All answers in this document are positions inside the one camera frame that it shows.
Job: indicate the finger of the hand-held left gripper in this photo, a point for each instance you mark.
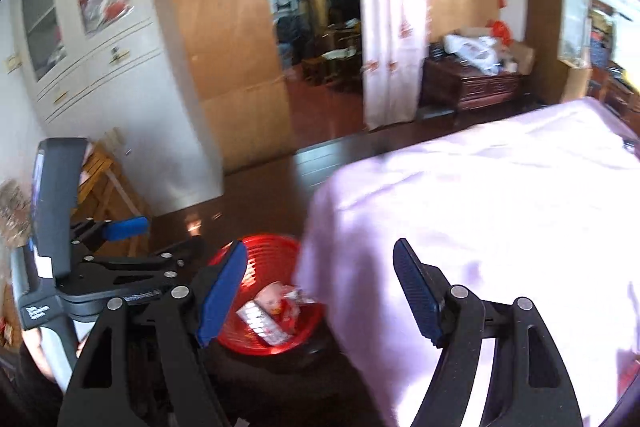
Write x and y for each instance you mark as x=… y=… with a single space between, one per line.
x=125 y=227
x=165 y=257

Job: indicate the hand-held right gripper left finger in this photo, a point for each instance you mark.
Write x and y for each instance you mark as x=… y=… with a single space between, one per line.
x=222 y=292

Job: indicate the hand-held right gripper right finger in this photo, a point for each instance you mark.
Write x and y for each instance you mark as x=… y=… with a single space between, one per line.
x=417 y=292

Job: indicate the red plastic basket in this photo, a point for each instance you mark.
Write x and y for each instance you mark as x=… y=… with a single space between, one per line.
x=265 y=257

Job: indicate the brown patterned bag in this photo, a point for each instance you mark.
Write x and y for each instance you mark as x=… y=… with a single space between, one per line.
x=14 y=212

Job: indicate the pink white snack wrapper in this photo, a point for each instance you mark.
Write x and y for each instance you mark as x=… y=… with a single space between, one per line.
x=282 y=297

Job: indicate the pink bed sheet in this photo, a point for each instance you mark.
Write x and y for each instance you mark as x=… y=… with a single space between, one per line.
x=500 y=217

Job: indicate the white glass-door cabinet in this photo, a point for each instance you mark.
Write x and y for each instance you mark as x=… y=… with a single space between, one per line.
x=125 y=97

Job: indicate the dark carved wooden dresser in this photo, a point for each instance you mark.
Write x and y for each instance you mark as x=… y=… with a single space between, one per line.
x=470 y=89

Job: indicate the white plastic bag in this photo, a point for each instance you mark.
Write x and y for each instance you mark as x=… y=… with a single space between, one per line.
x=472 y=52

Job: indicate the wooden chairs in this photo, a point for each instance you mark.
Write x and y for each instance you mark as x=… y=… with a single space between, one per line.
x=332 y=57

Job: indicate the brown cardboard box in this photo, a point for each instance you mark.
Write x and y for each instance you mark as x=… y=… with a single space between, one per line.
x=520 y=59

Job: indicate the white red-flowered curtain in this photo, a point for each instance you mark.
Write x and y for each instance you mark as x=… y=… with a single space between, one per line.
x=392 y=32

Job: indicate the red hanging ornament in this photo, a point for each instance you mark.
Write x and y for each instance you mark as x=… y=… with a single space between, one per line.
x=500 y=31

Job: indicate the wooden folding frame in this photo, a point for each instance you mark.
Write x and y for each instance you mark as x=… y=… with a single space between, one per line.
x=102 y=187

